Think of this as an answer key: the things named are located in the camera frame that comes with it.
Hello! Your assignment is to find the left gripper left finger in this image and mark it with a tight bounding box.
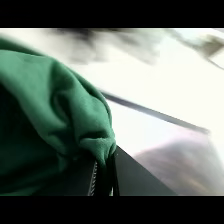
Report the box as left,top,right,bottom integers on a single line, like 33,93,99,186
57,157,100,197

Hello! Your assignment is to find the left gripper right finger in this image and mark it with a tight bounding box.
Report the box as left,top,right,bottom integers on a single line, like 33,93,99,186
111,145,178,197

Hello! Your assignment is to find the green garment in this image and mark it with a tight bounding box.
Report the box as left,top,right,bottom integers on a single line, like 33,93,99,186
0,37,117,197

